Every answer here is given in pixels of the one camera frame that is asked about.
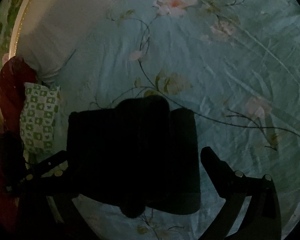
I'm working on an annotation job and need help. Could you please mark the black pants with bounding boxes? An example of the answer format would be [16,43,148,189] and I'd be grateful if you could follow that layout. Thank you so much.
[66,95,202,218]

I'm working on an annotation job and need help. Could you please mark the teal floral bed sheet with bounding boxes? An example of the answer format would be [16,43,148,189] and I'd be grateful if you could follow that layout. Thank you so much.
[22,0,300,240]

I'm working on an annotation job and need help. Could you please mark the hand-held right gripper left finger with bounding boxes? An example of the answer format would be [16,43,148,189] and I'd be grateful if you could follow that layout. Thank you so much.
[15,150,103,240]

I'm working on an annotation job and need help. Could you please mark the white striped blanket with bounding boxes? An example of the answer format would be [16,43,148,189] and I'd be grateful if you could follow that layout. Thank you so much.
[15,0,155,83]

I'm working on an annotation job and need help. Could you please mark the green painted gold-framed headboard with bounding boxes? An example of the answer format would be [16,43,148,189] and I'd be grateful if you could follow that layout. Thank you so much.
[0,0,44,90]

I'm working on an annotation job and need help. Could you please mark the green white patterned pillow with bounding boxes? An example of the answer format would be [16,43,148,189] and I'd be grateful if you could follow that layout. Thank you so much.
[19,82,61,154]

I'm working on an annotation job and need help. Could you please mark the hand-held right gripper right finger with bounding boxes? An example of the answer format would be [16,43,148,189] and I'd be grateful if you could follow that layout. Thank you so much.
[201,146,283,240]

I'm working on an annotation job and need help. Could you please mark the dark red cloth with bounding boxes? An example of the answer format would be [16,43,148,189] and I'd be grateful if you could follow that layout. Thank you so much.
[0,56,38,233]

